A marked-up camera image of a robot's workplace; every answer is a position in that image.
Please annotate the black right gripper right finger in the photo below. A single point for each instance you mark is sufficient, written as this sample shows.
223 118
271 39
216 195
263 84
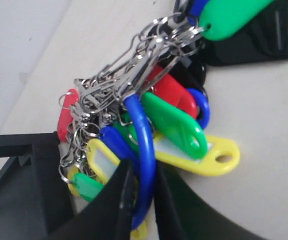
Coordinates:
182 215

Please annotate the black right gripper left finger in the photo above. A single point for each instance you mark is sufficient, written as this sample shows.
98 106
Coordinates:
109 216

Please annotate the colourful key tag bunch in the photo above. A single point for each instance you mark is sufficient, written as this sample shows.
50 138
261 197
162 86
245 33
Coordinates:
153 108

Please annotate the black metal two-tier rack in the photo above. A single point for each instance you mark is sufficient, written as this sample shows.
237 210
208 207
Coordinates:
34 200

